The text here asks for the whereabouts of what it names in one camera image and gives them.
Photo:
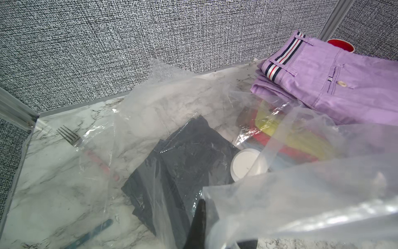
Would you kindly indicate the white vacuum bag valve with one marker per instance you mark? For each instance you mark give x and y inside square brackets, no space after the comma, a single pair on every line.
[248,162]

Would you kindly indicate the clear plastic vacuum bag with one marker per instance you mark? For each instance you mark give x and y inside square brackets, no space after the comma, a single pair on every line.
[350,197]

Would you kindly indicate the yellow garment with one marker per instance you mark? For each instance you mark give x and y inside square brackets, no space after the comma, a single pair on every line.
[299,142]

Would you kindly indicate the black garment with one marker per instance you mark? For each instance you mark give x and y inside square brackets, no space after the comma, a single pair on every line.
[166,188]

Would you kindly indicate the purple garment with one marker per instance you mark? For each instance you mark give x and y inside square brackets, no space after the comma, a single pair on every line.
[349,88]

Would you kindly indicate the pink handled fork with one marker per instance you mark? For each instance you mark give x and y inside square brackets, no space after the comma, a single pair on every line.
[75,140]

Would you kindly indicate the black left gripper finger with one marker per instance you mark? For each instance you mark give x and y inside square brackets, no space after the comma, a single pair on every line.
[196,235]

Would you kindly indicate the white cup red inside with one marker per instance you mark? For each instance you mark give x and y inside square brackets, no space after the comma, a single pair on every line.
[346,46]

